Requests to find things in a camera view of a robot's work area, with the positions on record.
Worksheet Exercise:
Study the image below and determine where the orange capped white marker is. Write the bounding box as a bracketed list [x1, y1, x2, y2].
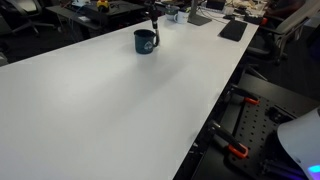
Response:
[151, 17, 161, 45]

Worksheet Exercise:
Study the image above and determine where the gray green mug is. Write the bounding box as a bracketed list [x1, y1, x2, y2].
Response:
[164, 4, 181, 22]

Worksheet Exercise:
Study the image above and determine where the white ceramic mug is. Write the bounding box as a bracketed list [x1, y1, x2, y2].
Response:
[173, 10, 190, 25]

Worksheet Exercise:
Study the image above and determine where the black background desk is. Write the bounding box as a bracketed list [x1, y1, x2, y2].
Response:
[45, 0, 145, 38]

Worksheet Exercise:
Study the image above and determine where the dark blue mug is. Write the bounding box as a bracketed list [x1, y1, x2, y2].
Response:
[133, 28, 160, 55]

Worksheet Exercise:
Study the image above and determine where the gray monitor stand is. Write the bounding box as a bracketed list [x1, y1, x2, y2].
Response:
[187, 0, 213, 27]

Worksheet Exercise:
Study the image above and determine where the yellow red emergency button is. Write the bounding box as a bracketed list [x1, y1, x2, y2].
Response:
[96, 0, 111, 13]

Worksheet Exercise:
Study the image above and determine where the black box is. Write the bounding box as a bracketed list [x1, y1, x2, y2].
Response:
[205, 0, 226, 11]

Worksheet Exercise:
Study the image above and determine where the black keyboard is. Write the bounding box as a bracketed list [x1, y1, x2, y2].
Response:
[218, 19, 249, 43]

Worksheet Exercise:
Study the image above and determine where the black case orange tab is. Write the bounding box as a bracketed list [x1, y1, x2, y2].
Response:
[243, 13, 269, 26]

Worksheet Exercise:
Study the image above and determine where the black mesh office chair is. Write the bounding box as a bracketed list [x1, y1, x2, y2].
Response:
[0, 0, 56, 36]

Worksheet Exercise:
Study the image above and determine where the black gray office chair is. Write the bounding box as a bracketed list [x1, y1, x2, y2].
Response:
[246, 0, 320, 66]

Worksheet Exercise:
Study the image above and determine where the black perforated mounting board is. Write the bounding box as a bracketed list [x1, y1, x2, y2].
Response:
[189, 73, 320, 180]

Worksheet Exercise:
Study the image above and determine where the black clamp orange handle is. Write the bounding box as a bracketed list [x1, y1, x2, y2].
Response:
[207, 120, 250, 160]
[229, 84, 261, 106]

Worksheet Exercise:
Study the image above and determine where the black board bracket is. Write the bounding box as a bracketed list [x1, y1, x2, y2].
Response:
[265, 105, 296, 125]

